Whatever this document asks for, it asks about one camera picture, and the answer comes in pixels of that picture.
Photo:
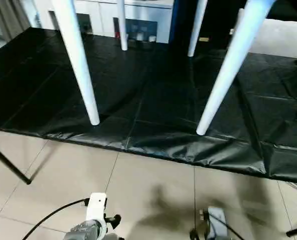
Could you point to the black work mat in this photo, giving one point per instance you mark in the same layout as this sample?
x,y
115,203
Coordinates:
x,y
151,87

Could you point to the white cabinet with glass doors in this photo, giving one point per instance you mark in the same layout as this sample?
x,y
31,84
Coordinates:
x,y
101,10

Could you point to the black sofa with gold label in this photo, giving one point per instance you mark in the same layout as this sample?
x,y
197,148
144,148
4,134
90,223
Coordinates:
x,y
213,20

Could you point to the grey printed pillow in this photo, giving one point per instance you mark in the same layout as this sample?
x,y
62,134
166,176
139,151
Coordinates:
x,y
283,37

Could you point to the grey window curtain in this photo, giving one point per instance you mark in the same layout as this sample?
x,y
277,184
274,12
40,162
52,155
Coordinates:
x,y
6,17

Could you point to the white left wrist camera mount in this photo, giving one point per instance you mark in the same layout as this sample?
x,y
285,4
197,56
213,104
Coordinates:
x,y
96,207

